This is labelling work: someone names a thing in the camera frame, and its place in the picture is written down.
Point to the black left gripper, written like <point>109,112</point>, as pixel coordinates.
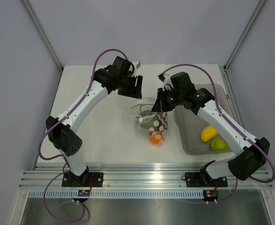
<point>135,92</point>

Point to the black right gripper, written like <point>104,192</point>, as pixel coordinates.
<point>160,105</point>

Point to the green netted melon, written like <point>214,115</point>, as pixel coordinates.
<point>145,120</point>

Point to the clear zip top bag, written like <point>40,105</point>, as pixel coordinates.
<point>134,107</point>

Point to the orange fruit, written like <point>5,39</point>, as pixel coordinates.
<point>156,137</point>

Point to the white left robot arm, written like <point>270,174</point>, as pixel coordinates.
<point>62,130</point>

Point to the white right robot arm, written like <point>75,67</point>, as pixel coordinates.
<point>250,152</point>

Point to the clear plastic bin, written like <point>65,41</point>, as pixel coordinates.
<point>191,125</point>

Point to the yellow fruit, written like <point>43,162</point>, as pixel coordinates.
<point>208,133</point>

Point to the right small circuit board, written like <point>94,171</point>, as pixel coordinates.
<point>210,195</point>

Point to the small circuit board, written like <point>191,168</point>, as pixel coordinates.
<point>84,193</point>
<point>210,195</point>

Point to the left small circuit board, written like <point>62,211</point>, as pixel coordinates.
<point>84,193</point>

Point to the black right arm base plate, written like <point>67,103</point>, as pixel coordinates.
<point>193,179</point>

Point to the aluminium table edge rail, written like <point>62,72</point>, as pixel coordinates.
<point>116,176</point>

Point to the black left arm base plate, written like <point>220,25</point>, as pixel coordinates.
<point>92,179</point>

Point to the left aluminium frame post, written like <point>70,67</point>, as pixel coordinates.
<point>42,34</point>

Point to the aluminium frame post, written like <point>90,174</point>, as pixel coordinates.
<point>42,34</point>
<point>245,33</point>

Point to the white slotted cable duct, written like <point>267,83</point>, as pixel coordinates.
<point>120,194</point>

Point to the right aluminium frame post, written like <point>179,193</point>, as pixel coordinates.
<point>245,33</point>

